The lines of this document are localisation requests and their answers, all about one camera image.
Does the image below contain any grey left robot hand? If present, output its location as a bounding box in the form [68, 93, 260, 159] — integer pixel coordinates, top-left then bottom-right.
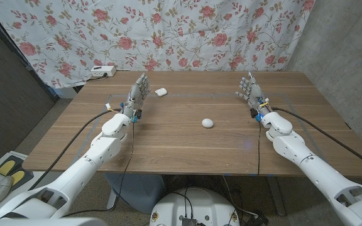
[123, 73, 151, 119]

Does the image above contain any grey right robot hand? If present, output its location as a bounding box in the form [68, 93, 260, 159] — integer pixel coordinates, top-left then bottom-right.
[234, 71, 272, 117]

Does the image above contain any white power strip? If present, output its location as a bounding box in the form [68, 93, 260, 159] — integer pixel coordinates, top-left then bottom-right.
[90, 65, 117, 78]

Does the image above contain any white box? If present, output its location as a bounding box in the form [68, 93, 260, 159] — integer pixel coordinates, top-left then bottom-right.
[52, 86, 79, 100]

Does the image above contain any floral backdrop cloth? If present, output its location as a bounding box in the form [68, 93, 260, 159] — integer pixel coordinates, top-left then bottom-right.
[0, 0, 316, 89]

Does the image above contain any grey table leg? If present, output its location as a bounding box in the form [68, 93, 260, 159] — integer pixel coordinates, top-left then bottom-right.
[267, 175, 287, 217]

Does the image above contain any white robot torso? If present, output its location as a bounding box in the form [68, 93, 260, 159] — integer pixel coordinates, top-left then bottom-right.
[149, 187, 241, 226]

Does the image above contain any black power adapter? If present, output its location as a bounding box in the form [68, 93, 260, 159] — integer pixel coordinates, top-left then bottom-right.
[246, 212, 270, 226]

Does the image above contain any yellow and black foot pedal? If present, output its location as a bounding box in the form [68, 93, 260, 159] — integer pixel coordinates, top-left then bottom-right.
[0, 154, 35, 191]

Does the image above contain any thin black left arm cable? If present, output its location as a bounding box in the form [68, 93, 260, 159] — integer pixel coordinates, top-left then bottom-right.
[62, 121, 136, 218]

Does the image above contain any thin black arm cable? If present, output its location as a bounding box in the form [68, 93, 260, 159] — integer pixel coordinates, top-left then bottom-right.
[257, 121, 261, 176]
[62, 121, 136, 218]

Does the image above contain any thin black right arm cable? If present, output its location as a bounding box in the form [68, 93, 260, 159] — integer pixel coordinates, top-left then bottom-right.
[257, 121, 261, 176]

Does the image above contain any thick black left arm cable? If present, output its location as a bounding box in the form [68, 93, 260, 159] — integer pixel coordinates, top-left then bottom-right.
[28, 108, 122, 191]

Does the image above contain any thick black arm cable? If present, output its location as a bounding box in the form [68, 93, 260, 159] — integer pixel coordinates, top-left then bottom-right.
[271, 107, 362, 175]
[28, 108, 122, 191]

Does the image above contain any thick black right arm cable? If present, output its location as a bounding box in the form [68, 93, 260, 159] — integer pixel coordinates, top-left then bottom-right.
[271, 107, 362, 175]

